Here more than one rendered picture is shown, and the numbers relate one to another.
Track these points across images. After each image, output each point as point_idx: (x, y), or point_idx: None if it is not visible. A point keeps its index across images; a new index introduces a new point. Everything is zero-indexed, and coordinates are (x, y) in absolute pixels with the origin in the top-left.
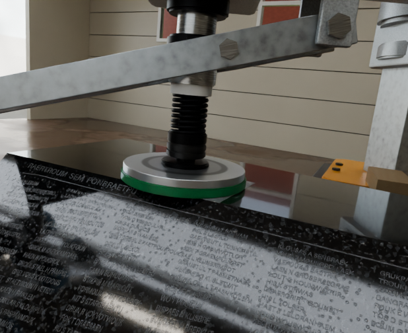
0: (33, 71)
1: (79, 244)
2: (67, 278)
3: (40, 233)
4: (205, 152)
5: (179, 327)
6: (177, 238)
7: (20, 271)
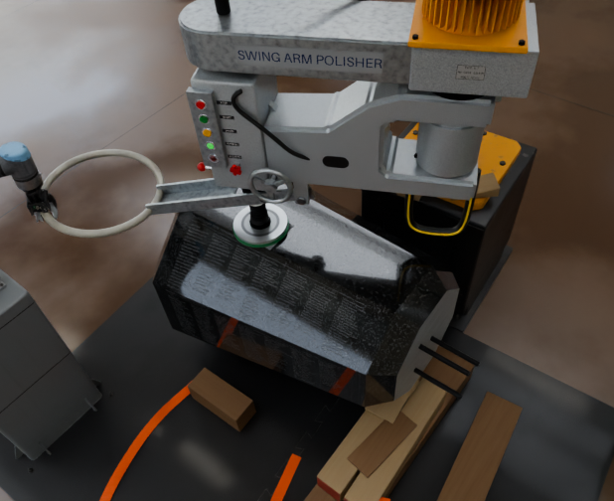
0: (190, 201)
1: (222, 259)
2: (220, 272)
3: (207, 252)
4: (267, 219)
5: (256, 293)
6: (255, 262)
7: (203, 267)
